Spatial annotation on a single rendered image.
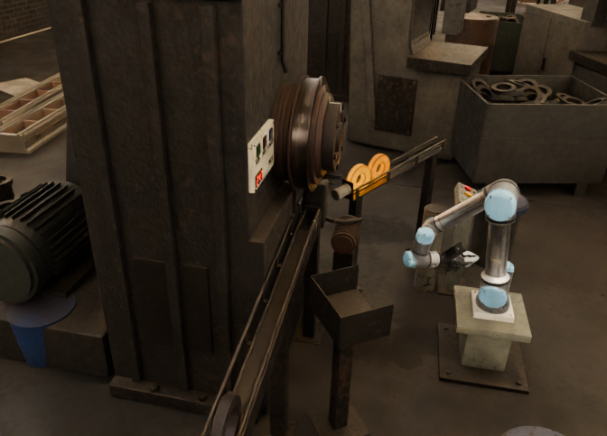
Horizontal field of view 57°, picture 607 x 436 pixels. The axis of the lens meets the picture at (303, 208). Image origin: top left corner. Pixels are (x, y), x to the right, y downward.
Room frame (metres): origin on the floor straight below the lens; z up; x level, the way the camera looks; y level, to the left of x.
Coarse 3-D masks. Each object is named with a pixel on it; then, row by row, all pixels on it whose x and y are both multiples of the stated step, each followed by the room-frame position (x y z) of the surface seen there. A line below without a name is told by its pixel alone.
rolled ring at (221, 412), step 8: (224, 400) 1.09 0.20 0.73; (232, 400) 1.09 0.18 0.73; (240, 400) 1.15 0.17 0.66; (224, 408) 1.06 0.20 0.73; (232, 408) 1.09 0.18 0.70; (240, 408) 1.15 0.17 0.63; (216, 416) 1.04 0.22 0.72; (224, 416) 1.04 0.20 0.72; (232, 416) 1.13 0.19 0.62; (240, 416) 1.15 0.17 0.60; (216, 424) 1.02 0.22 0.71; (224, 424) 1.02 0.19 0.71; (232, 424) 1.12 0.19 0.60; (216, 432) 1.01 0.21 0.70; (224, 432) 1.02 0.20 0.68; (232, 432) 1.10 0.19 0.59
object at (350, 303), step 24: (312, 288) 1.68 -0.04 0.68; (336, 288) 1.75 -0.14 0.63; (336, 312) 1.50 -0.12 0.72; (360, 312) 1.49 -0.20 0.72; (384, 312) 1.53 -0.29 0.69; (336, 336) 1.49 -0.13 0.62; (360, 336) 1.50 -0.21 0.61; (384, 336) 1.54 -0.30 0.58; (336, 360) 1.63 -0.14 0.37; (336, 384) 1.62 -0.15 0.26; (336, 408) 1.61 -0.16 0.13; (336, 432) 1.59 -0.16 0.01; (360, 432) 1.60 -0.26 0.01
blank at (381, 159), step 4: (376, 156) 2.69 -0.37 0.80; (380, 156) 2.69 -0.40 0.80; (384, 156) 2.71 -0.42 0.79; (372, 160) 2.67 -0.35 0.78; (376, 160) 2.67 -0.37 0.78; (380, 160) 2.69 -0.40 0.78; (384, 160) 2.71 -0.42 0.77; (388, 160) 2.74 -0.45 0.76; (372, 164) 2.65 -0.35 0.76; (376, 164) 2.67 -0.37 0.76; (380, 164) 2.74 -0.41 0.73; (384, 164) 2.72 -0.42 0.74; (388, 164) 2.74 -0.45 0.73; (372, 168) 2.65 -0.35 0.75; (376, 168) 2.67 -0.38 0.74; (380, 168) 2.73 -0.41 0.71; (384, 168) 2.72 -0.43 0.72; (388, 168) 2.74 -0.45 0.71; (372, 172) 2.65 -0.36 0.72; (376, 172) 2.67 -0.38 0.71; (380, 172) 2.71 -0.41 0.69; (372, 176) 2.65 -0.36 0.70; (376, 176) 2.67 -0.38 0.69; (376, 180) 2.67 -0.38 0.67
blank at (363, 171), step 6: (354, 168) 2.58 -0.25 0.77; (360, 168) 2.58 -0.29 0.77; (366, 168) 2.61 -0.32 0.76; (348, 174) 2.57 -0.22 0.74; (354, 174) 2.55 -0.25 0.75; (360, 174) 2.63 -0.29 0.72; (366, 174) 2.62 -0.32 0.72; (348, 180) 2.55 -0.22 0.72; (354, 180) 2.55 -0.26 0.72; (360, 180) 2.62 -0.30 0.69; (366, 180) 2.62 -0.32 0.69; (354, 186) 2.56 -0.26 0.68
